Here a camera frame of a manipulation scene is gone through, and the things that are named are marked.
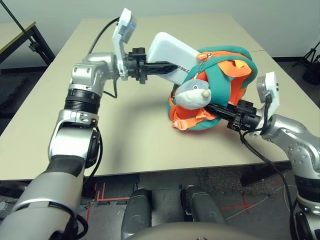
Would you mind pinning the grey round floor disc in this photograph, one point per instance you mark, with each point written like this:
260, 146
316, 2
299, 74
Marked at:
2, 206

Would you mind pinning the white pencil case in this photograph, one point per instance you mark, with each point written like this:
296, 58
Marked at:
170, 52

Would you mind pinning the black pole with clamp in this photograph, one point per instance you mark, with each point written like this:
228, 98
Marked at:
15, 18

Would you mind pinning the grey white plush toy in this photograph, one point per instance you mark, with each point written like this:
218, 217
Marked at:
192, 96

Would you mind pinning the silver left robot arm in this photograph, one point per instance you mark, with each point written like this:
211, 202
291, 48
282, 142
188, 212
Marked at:
72, 140

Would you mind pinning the grey left robot leg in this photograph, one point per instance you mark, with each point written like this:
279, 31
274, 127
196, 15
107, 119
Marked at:
137, 212

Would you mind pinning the black tripod stand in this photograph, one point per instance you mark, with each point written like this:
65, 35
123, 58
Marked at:
311, 52

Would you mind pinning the black bin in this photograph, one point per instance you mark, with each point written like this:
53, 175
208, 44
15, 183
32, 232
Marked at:
312, 77

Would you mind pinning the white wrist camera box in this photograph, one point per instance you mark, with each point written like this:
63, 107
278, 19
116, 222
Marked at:
125, 25
271, 90

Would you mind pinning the beige side table black frame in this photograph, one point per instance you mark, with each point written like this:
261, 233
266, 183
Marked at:
15, 35

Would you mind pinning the beige robot torso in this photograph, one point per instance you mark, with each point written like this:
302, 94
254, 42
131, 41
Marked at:
195, 232

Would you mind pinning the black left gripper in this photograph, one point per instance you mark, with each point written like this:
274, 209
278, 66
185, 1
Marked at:
136, 65

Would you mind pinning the orange and teal backpack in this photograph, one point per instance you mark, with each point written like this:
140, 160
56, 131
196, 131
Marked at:
220, 72

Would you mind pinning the grey robot leg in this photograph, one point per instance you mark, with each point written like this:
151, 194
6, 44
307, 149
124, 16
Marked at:
137, 212
202, 207

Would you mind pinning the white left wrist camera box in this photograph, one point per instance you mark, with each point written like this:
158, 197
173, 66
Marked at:
125, 25

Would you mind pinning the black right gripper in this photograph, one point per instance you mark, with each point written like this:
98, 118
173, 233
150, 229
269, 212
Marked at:
243, 117

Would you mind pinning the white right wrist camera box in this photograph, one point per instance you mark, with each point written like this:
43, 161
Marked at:
271, 90

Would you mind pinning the grey right robot leg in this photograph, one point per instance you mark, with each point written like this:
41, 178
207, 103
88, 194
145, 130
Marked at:
202, 207

